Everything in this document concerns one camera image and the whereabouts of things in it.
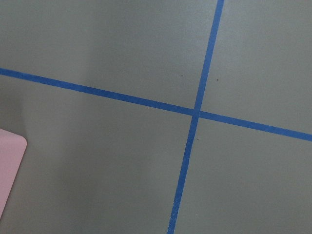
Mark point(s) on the pink plastic bin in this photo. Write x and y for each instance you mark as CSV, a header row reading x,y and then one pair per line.
x,y
12,148

